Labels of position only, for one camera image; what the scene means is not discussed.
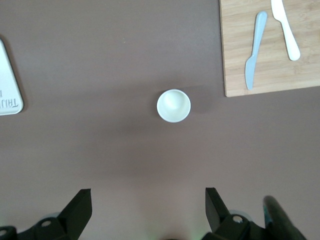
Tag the cream bear print tray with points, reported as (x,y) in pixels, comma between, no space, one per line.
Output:
(8,87)

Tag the wooden cutting board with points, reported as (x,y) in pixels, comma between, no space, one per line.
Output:
(275,75)

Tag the grey plastic knife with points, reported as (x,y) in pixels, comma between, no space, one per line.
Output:
(256,45)

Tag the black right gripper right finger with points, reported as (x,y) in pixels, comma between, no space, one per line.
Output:
(222,225)

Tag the brown table mat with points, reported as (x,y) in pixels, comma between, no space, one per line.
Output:
(100,150)

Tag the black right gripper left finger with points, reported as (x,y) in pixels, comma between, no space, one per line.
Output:
(72,217)

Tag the white plastic cup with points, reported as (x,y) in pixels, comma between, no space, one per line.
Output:
(173,106)

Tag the white plastic knife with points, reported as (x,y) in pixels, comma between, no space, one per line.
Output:
(287,32)

